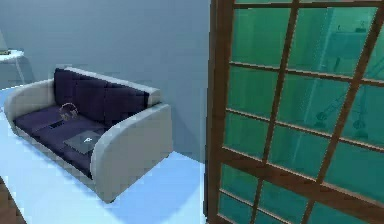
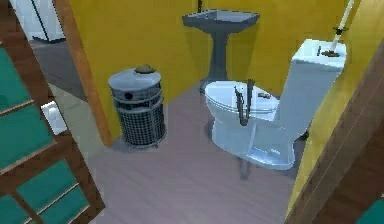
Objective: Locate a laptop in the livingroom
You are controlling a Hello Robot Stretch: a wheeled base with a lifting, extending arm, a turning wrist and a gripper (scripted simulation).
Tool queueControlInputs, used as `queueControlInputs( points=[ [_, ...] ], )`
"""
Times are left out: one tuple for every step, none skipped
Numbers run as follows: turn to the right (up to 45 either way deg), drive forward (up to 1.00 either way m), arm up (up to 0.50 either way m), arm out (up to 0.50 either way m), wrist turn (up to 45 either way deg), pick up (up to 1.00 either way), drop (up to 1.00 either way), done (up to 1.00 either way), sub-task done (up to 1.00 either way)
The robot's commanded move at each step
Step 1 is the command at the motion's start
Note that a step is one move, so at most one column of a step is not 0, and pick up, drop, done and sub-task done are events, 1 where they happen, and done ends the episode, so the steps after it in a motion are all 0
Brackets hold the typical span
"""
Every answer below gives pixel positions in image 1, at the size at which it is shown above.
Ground white sofa with purple cushions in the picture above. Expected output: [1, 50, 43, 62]
[3, 66, 174, 204]

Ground brown headphones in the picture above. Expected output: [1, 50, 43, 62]
[58, 102, 80, 122]

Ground brown framed glass door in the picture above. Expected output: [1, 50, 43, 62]
[203, 0, 384, 224]

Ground pale lamp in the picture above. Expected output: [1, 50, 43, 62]
[0, 29, 11, 56]

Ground white round side table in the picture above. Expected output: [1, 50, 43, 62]
[0, 49, 27, 86]

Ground grey closed laptop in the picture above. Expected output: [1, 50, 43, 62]
[62, 129, 102, 155]

